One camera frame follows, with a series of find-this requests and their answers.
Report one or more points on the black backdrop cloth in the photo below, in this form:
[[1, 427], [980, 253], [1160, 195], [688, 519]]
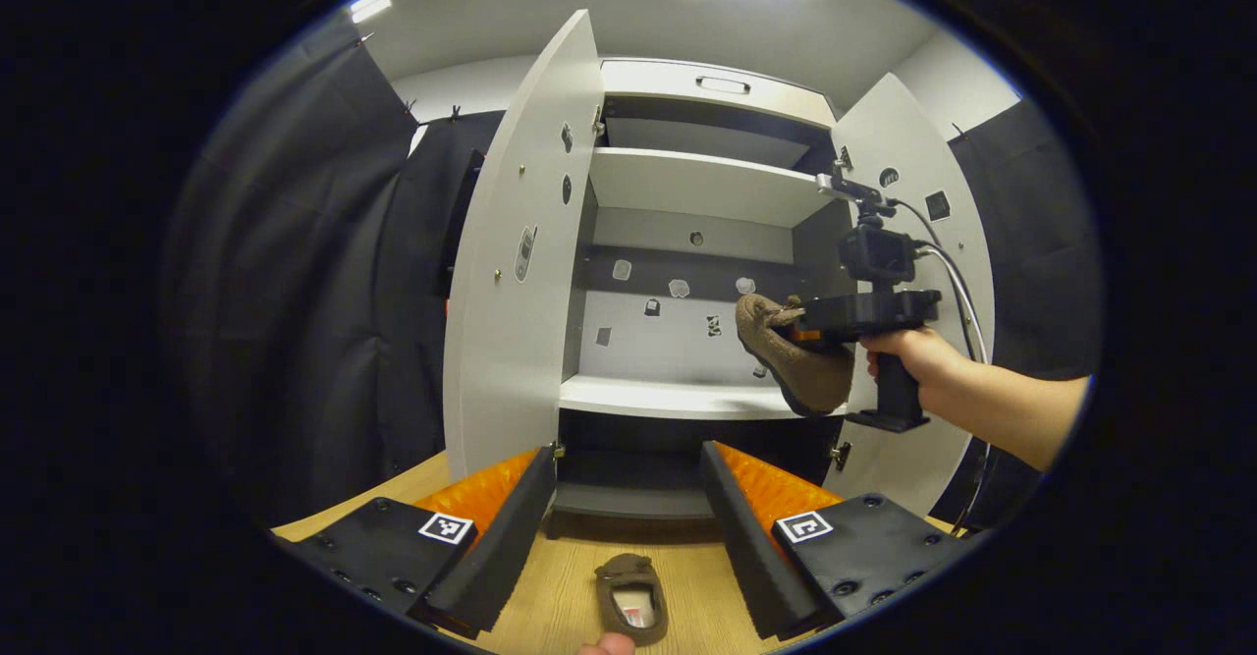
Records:
[[324, 292]]

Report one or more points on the brown fuzzy shoe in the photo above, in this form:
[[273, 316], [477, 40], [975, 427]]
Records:
[[628, 576], [800, 370]]

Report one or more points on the ceiling strip light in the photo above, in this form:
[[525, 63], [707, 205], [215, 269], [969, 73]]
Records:
[[370, 4]]

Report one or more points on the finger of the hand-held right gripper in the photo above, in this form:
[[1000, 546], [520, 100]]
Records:
[[791, 319]]

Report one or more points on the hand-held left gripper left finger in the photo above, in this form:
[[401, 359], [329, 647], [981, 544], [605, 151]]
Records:
[[511, 547]]

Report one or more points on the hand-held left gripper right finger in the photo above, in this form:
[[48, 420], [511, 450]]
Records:
[[741, 547]]

